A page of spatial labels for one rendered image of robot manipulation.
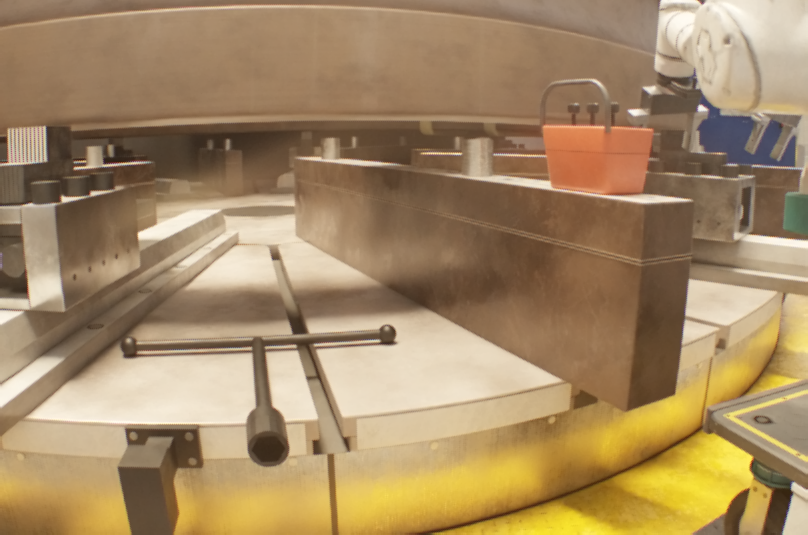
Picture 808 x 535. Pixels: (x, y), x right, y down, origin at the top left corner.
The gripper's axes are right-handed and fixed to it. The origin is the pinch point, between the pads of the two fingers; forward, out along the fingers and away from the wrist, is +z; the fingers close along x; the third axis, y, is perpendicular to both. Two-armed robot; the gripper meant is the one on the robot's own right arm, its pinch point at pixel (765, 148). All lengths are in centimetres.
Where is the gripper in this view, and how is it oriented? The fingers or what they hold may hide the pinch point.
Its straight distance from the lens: 171.1
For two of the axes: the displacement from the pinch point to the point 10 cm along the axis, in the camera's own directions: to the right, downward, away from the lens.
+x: 9.0, 0.5, 4.4
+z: -2.7, 8.5, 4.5
